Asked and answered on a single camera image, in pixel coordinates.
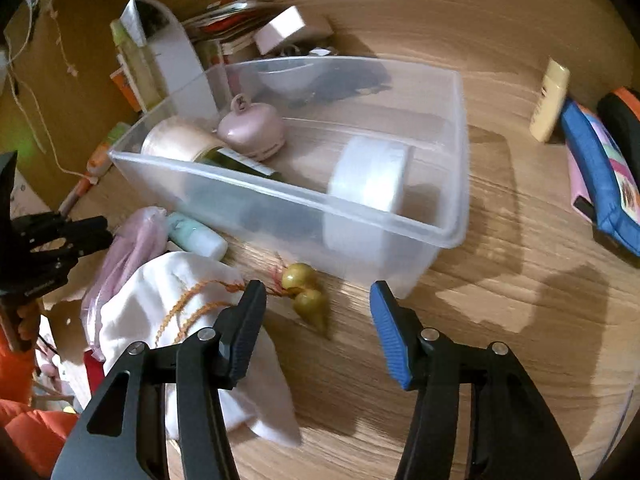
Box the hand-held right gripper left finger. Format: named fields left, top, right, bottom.
left=50, top=280, right=268, bottom=480

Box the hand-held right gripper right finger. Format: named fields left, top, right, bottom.
left=369, top=280, right=583, bottom=480

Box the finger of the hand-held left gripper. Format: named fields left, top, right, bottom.
left=52, top=216, right=109, bottom=236
left=57, top=232, right=114, bottom=267

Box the green gourd pendant orange cord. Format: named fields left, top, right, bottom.
left=155, top=260, right=331, bottom=346

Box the clear plastic storage box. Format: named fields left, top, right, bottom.
left=107, top=55, right=471, bottom=293

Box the wooden desktop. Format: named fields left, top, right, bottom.
left=42, top=0, right=640, bottom=480

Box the orange pen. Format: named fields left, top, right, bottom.
left=59, top=175, right=97, bottom=214

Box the pink plastic bag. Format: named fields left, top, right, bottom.
left=81, top=206, right=168, bottom=321

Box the white cloth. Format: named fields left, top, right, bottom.
left=97, top=251, right=303, bottom=448

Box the green and orange tube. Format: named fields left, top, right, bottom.
left=87, top=122, right=132, bottom=177

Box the small mint green bottle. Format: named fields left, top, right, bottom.
left=166, top=212, right=228, bottom=261

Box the beige thread spool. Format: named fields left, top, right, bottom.
left=141, top=116, right=228, bottom=163

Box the orange book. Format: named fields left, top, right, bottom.
left=110, top=66, right=145, bottom=112

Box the white tape roll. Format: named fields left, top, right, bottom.
left=322, top=136, right=416, bottom=266

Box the dark green bottle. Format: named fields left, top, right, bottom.
left=195, top=146, right=286, bottom=183

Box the orange clothing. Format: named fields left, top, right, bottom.
left=0, top=340, right=77, bottom=478

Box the green and white book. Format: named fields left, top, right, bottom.
left=110, top=19, right=162, bottom=113

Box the pink bell-shaped gadget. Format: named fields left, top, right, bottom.
left=216, top=94, right=287, bottom=162

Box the pink notebook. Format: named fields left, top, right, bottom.
left=567, top=150, right=601, bottom=222

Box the stack of printed papers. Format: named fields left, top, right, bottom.
left=182, top=0, right=281, bottom=56

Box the blue pencil case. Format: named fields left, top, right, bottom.
left=560, top=99, right=640, bottom=256

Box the cream lotion tube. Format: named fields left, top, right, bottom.
left=529, top=58, right=571, bottom=143

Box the pink and white box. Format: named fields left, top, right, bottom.
left=254, top=6, right=336, bottom=56

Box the black and orange case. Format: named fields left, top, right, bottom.
left=597, top=87, right=640, bottom=136

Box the beige string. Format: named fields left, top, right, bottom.
left=7, top=0, right=96, bottom=181

